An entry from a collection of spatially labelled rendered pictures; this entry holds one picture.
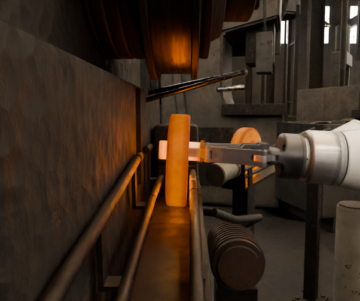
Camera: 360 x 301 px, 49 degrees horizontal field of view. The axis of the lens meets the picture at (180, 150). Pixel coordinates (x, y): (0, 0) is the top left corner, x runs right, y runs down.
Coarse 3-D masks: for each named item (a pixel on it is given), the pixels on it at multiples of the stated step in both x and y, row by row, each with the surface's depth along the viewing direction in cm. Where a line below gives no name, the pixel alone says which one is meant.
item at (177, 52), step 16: (160, 0) 47; (176, 0) 47; (192, 0) 46; (160, 16) 49; (176, 16) 48; (192, 16) 47; (160, 32) 51; (176, 32) 51; (192, 32) 49; (160, 48) 54; (176, 48) 54; (192, 48) 52; (160, 64) 58; (176, 64) 58; (192, 64) 56
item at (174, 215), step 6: (162, 198) 76; (156, 204) 71; (162, 204) 71; (186, 204) 71; (156, 210) 67; (162, 210) 67; (168, 210) 67; (174, 210) 67; (180, 210) 67; (186, 210) 67; (156, 216) 63; (162, 216) 63; (168, 216) 63; (174, 216) 63; (180, 216) 63; (186, 216) 63; (150, 222) 59; (156, 222) 59; (162, 222) 59; (168, 222) 59; (174, 222) 59; (180, 222) 59; (186, 222) 59
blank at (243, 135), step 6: (240, 132) 109; (246, 132) 109; (252, 132) 112; (234, 138) 108; (240, 138) 107; (246, 138) 109; (252, 138) 112; (258, 138) 115; (252, 168) 113; (246, 180) 111
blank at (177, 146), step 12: (180, 120) 61; (168, 132) 59; (180, 132) 59; (168, 144) 58; (180, 144) 58; (168, 156) 58; (180, 156) 58; (168, 168) 58; (180, 168) 58; (168, 180) 58; (180, 180) 58; (168, 192) 60; (180, 192) 59; (168, 204) 63; (180, 204) 62
